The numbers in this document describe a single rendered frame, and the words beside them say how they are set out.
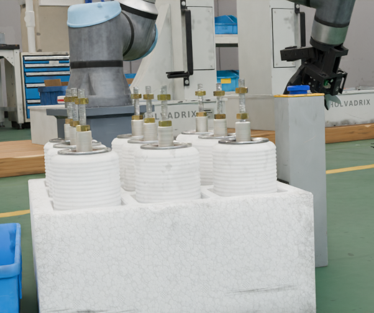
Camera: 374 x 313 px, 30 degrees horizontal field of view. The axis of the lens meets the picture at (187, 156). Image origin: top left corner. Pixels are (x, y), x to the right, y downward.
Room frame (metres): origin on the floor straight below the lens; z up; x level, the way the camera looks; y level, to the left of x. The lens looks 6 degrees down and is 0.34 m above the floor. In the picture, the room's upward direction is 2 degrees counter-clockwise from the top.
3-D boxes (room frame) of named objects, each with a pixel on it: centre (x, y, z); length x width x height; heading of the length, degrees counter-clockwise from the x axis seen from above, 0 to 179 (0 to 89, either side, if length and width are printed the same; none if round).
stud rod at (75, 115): (1.09, 0.17, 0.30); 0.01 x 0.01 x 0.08
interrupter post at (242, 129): (1.03, -0.09, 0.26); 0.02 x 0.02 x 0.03
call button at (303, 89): (1.26, -0.21, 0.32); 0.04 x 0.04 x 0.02
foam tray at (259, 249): (1.12, 0.06, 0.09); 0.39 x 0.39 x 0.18; 14
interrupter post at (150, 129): (1.12, 0.06, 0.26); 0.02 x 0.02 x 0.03
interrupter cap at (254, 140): (1.03, -0.09, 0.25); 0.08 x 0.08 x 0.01
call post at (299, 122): (1.26, -0.21, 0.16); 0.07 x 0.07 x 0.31; 14
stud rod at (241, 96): (1.03, -0.09, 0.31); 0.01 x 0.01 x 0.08
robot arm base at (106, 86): (1.55, 0.19, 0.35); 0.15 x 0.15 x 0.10
